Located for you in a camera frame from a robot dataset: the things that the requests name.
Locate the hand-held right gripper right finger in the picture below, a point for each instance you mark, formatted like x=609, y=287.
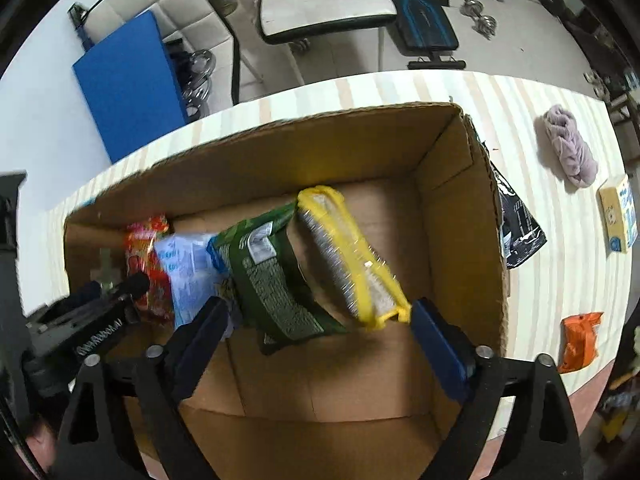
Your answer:
x=440, y=350

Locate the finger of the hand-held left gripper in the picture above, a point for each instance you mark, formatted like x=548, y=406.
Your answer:
x=131, y=284

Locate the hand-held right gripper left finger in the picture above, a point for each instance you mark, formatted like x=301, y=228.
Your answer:
x=202, y=340

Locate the brown cardboard box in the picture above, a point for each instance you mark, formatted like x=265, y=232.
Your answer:
x=350, y=360

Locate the yellow clear snack packet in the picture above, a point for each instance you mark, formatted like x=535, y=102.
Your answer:
x=345, y=255

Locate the red snack packet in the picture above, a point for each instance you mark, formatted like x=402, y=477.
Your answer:
x=145, y=255

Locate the light blue snack packet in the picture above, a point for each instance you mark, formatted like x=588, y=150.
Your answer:
x=187, y=275

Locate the green snack packet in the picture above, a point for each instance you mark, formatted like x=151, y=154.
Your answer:
x=272, y=280

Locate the striped tablecloth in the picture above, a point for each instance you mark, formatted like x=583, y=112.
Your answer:
x=550, y=280

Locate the orange snack packet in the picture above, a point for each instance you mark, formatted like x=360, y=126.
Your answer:
x=580, y=340

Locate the black printed packet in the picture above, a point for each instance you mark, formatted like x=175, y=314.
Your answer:
x=520, y=230

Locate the blue foam mat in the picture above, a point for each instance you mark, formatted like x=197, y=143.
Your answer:
x=127, y=87

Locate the chrome weight plates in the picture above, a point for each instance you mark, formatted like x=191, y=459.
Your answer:
x=197, y=77

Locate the yellow and blue carton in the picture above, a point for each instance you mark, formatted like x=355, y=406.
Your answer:
x=617, y=215

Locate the purple fluffy cloth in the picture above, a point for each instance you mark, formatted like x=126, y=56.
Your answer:
x=570, y=150

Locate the black and blue weight bench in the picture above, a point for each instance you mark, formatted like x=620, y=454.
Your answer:
x=425, y=17

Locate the chrome dumbbell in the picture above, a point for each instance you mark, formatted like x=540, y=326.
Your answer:
x=480, y=17

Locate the white cushioned chair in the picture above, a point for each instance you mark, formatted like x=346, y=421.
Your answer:
x=325, y=5

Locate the black metal table frame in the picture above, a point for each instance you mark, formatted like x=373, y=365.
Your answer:
x=232, y=55

